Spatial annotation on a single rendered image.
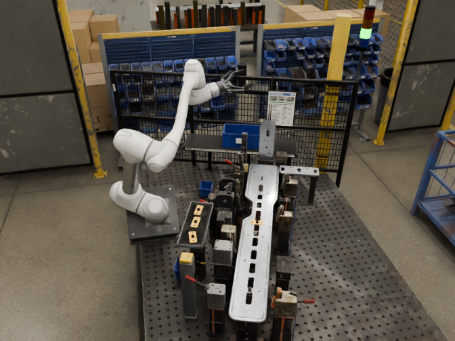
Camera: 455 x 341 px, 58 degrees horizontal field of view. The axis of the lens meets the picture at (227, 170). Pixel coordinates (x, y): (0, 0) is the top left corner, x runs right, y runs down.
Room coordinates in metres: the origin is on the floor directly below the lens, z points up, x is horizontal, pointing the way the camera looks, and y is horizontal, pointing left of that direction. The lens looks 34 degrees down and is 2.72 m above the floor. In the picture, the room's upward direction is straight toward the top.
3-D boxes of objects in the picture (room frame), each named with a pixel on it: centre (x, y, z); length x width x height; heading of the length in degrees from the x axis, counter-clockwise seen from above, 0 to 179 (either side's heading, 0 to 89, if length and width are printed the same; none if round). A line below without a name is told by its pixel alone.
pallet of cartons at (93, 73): (5.26, 1.96, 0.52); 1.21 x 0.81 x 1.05; 16
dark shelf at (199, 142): (2.85, -0.11, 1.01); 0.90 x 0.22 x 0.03; 82
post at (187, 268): (1.49, 0.21, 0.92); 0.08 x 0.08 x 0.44; 82
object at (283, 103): (2.93, -0.42, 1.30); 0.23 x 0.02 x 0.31; 82
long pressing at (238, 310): (1.91, -0.19, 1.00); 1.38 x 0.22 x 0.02; 172
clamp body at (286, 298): (1.33, -0.29, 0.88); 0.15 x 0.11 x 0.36; 82
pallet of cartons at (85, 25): (6.65, 2.15, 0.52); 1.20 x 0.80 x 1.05; 9
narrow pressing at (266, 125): (2.66, -0.29, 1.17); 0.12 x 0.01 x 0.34; 82
